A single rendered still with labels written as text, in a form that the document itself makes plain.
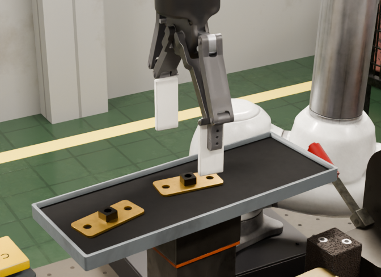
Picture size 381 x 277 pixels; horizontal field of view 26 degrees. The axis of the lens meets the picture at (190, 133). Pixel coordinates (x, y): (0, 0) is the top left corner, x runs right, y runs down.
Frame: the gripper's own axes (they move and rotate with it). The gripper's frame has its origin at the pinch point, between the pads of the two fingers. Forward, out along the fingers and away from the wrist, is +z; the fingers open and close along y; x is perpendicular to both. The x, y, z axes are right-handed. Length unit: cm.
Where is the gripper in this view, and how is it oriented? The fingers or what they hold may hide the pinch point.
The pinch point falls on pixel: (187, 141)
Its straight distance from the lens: 101.2
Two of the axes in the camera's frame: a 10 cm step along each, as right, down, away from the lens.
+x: 9.2, -1.7, 3.6
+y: 4.0, 3.9, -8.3
